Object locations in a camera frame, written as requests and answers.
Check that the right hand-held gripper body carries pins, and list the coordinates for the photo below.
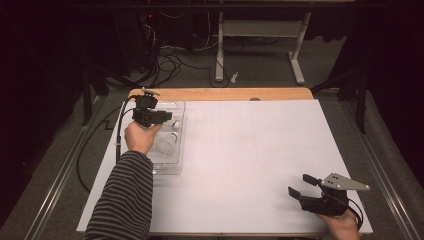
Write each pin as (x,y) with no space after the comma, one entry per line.
(326,203)

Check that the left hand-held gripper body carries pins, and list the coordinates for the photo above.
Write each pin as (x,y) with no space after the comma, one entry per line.
(145,113)

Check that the white feather shuttlecock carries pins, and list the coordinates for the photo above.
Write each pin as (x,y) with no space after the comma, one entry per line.
(166,145)
(176,124)

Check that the clear plastic tray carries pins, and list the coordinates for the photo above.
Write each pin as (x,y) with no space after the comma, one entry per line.
(170,163)

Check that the person's left hand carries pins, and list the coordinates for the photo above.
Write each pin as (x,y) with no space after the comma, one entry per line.
(140,138)

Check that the person's right hand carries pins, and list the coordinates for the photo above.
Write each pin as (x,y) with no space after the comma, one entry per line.
(343,228)

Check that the black metal stand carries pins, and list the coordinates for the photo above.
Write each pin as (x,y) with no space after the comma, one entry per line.
(361,106)
(86,106)

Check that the white table cover sheet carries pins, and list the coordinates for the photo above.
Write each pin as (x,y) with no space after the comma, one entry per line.
(266,133)

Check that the dark equipment box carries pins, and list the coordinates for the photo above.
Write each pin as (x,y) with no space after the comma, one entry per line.
(136,40)

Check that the small white object on floor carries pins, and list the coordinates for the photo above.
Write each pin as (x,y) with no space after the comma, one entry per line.
(234,77)

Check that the grey round table grommet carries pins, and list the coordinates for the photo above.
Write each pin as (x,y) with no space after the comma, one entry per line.
(255,99)

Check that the metal floor rail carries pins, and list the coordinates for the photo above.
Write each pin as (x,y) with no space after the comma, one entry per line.
(56,196)
(383,186)

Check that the white metal desk frame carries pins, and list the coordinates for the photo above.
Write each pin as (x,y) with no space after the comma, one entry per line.
(263,28)

